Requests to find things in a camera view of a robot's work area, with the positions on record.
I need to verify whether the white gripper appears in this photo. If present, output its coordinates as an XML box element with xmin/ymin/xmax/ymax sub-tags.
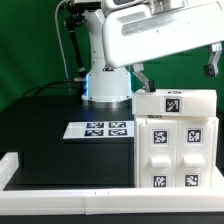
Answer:
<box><xmin>102</xmin><ymin>0</ymin><xmax>224</xmax><ymax>93</ymax></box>

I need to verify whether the white cabinet top block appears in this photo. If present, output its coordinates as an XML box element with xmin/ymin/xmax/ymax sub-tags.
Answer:
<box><xmin>132</xmin><ymin>89</ymin><xmax>217</xmax><ymax>117</ymax></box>

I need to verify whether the white cabinet body box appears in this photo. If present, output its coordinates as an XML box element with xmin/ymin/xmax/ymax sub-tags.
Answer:
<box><xmin>134</xmin><ymin>116</ymin><xmax>219</xmax><ymax>188</ymax></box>

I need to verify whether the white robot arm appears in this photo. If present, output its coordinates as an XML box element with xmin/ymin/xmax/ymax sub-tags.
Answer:
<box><xmin>72</xmin><ymin>0</ymin><xmax>224</xmax><ymax>69</ymax></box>

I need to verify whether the black cable bundle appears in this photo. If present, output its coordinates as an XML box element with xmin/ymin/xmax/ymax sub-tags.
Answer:
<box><xmin>21</xmin><ymin>79</ymin><xmax>88</xmax><ymax>98</ymax></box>

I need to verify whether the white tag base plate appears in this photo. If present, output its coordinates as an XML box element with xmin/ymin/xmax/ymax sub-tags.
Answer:
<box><xmin>63</xmin><ymin>121</ymin><xmax>134</xmax><ymax>140</ymax></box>

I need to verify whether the white U-shaped fence frame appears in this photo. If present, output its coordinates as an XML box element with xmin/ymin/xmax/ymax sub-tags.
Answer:
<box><xmin>0</xmin><ymin>153</ymin><xmax>224</xmax><ymax>215</ymax></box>

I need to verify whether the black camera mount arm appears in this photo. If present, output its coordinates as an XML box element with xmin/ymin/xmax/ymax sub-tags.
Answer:
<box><xmin>59</xmin><ymin>0</ymin><xmax>101</xmax><ymax>79</ymax></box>

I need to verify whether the white cable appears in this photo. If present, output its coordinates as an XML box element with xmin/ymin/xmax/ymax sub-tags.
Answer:
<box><xmin>54</xmin><ymin>0</ymin><xmax>73</xmax><ymax>96</ymax></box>

